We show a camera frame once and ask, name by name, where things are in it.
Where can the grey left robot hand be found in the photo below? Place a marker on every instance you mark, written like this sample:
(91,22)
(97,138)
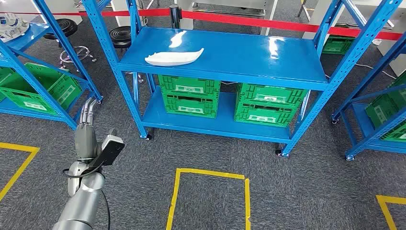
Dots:
(85,139)

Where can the white curved plastic part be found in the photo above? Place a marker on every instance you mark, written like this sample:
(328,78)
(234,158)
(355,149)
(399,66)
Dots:
(173,58)

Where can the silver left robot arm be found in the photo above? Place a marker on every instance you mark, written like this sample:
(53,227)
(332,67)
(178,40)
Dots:
(82,196)

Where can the open green plastic crate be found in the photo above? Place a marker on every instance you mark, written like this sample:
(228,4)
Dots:
(385,108)
(63,89)

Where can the yellow floor tape square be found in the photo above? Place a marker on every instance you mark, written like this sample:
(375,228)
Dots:
(177,196)

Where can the black stool chrome base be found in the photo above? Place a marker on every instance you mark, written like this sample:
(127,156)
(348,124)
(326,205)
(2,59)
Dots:
(62,28)
(120,36)

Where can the blue rack holding hubcap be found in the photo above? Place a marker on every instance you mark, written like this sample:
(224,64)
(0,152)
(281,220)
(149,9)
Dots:
(28,35)

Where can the silver hubcap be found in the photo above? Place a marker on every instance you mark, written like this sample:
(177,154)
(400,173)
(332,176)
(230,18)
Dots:
(11,27)

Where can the wide blue steel rack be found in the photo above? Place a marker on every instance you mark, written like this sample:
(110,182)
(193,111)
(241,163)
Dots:
(222,54)

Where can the red barrier belt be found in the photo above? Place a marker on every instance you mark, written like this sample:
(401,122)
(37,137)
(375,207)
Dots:
(253,22)

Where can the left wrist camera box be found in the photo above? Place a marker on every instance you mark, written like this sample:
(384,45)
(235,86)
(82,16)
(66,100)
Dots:
(109,150)

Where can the black stanchion post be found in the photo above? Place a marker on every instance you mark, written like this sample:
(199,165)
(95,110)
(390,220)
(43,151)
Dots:
(175,16)

